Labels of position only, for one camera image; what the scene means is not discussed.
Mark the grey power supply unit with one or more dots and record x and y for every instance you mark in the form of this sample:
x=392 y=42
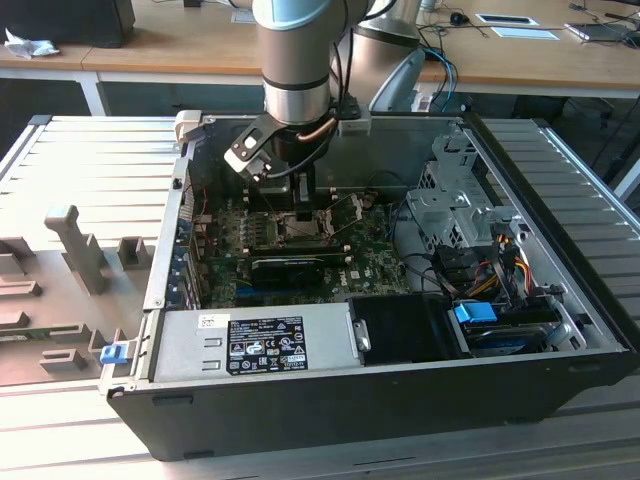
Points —
x=185 y=345

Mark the CPU socket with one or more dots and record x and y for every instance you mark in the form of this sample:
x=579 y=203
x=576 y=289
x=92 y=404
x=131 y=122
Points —
x=278 y=229

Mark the black graphics card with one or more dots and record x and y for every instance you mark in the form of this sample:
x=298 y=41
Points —
x=287 y=272

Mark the hard disk in blue carrier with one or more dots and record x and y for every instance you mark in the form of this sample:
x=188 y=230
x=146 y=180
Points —
x=475 y=314

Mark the green RAM stick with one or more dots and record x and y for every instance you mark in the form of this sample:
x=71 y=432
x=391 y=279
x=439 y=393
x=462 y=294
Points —
x=40 y=332

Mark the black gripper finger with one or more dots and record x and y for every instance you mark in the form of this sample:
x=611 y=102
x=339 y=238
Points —
x=305 y=195

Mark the black computer mouse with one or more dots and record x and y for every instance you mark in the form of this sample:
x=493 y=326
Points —
x=459 y=18

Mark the crumpled white paper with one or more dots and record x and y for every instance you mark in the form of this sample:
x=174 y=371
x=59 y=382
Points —
x=32 y=46

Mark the blue case latch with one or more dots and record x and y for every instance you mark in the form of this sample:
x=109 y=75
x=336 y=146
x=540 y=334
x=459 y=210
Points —
x=112 y=354

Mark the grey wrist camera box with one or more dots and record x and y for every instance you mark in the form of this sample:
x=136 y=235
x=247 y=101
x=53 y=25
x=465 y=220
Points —
x=355 y=125

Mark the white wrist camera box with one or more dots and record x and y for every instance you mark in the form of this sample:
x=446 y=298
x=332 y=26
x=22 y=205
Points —
x=242 y=160

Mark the green motherboard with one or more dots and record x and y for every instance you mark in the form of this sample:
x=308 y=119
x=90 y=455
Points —
x=370 y=250

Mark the grey parts rack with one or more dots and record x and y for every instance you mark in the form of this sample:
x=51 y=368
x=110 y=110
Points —
x=55 y=300

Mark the large black box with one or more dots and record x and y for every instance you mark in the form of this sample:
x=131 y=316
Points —
x=65 y=20

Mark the silver metal disk bay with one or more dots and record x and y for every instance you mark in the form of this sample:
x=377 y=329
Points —
x=440 y=205

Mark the black plastic fan shroud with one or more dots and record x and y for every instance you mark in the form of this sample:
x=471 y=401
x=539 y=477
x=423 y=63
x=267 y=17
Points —
x=400 y=330

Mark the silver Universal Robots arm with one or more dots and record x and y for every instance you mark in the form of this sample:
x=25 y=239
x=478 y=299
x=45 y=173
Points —
x=295 y=50

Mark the long wooden desk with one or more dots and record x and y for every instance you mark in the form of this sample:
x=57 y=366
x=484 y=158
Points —
x=150 y=45

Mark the black open PC case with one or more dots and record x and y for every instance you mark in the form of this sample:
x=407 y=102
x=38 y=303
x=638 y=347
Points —
x=350 y=415

